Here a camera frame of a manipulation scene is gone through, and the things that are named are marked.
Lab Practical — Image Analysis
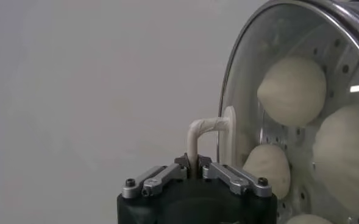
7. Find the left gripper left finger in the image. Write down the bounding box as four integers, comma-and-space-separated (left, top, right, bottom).
121, 153, 191, 199

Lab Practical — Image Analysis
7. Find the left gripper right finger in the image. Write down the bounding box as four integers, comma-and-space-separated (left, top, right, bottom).
197, 154, 273, 198

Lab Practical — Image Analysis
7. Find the white steamed baozi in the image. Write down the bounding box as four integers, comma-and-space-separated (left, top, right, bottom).
285, 214, 334, 224
257, 56, 327, 128
242, 143, 291, 200
312, 102, 359, 219

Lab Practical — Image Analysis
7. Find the glass lid with white handle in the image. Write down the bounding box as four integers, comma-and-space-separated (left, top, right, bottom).
187, 0, 359, 224

